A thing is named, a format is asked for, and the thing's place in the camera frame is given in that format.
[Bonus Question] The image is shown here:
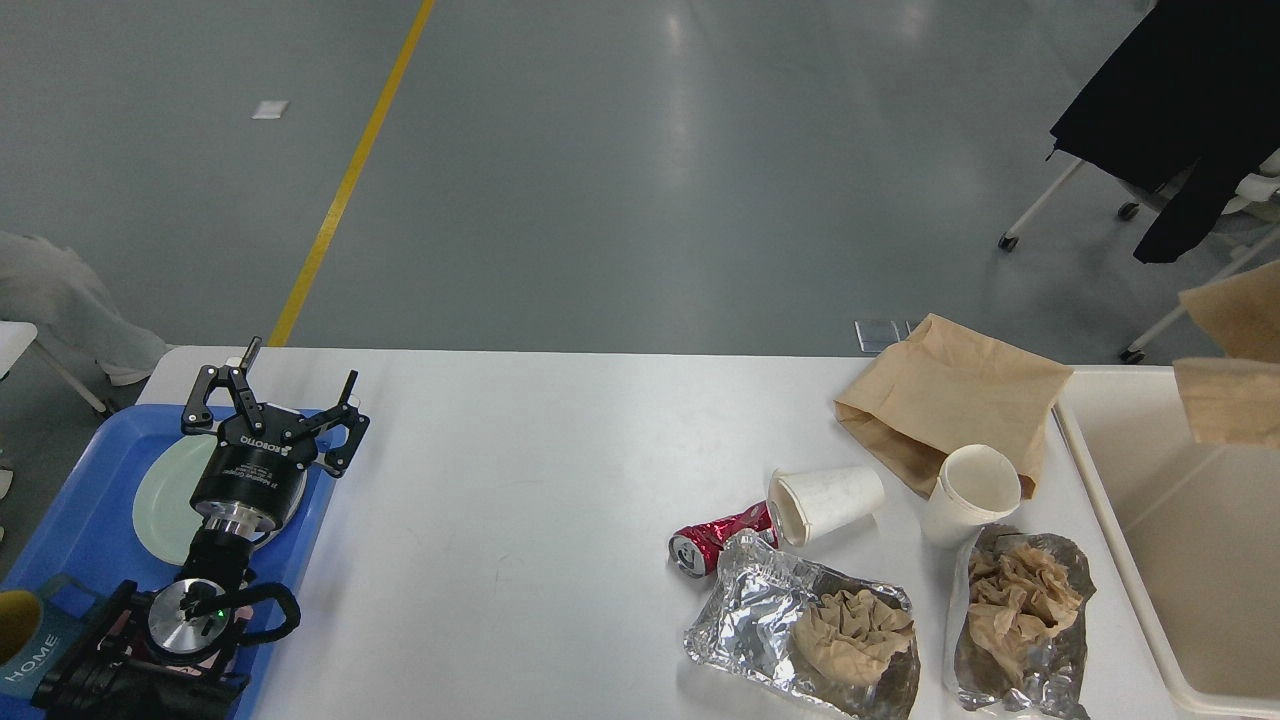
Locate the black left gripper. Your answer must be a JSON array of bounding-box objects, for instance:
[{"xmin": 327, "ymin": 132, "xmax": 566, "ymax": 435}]
[{"xmin": 180, "ymin": 336, "xmax": 370, "ymax": 536}]

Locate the green plate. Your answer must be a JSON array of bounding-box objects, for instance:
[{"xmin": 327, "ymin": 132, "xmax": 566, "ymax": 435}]
[{"xmin": 132, "ymin": 434, "xmax": 311, "ymax": 562}]

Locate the pink mug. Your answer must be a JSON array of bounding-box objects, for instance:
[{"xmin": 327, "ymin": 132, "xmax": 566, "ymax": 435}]
[{"xmin": 128, "ymin": 579, "xmax": 253, "ymax": 680}]

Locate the dark teal mug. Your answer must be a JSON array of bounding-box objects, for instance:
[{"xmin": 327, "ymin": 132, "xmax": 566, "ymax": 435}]
[{"xmin": 1, "ymin": 573, "xmax": 106, "ymax": 701}]

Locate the foil wrapper with napkin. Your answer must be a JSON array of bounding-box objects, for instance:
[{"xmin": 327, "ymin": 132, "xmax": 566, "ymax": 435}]
[{"xmin": 685, "ymin": 530, "xmax": 920, "ymax": 719}]

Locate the brown paper bag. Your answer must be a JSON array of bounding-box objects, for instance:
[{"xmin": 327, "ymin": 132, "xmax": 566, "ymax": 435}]
[
  {"xmin": 835, "ymin": 314, "xmax": 1073, "ymax": 500},
  {"xmin": 1174, "ymin": 261, "xmax": 1279, "ymax": 450}
]

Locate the foil bag under right arm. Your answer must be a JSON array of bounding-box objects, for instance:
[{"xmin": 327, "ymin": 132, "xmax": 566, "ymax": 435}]
[{"xmin": 943, "ymin": 524, "xmax": 1096, "ymax": 719}]

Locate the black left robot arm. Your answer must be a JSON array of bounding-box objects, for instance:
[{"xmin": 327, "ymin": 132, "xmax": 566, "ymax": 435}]
[{"xmin": 3, "ymin": 338, "xmax": 370, "ymax": 719}]

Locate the pink plate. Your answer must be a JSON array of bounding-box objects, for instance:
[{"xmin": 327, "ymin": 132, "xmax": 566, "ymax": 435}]
[{"xmin": 252, "ymin": 497, "xmax": 301, "ymax": 550}]

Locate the person in light trousers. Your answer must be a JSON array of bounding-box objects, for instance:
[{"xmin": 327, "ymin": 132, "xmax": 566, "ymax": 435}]
[{"xmin": 1, "ymin": 231, "xmax": 173, "ymax": 387}]

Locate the crushed red soda can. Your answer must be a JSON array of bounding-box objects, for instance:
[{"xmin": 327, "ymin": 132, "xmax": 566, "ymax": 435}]
[{"xmin": 668, "ymin": 501, "xmax": 780, "ymax": 578}]

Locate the white paper cup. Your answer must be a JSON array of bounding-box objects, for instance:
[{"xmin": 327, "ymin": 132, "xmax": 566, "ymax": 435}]
[
  {"xmin": 767, "ymin": 466, "xmax": 884, "ymax": 547},
  {"xmin": 922, "ymin": 445, "xmax": 1021, "ymax": 547}
]

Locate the beige plastic bin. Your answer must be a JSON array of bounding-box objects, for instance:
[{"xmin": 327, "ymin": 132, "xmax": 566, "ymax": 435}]
[{"xmin": 1056, "ymin": 365, "xmax": 1279, "ymax": 719}]

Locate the black jacket on chair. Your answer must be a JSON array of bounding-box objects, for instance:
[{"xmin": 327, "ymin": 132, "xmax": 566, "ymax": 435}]
[{"xmin": 1050, "ymin": 1, "xmax": 1279, "ymax": 264}]

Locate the white rolling chair frame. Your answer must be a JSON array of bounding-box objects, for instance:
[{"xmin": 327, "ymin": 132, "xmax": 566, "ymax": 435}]
[{"xmin": 983, "ymin": 158, "xmax": 1265, "ymax": 365}]

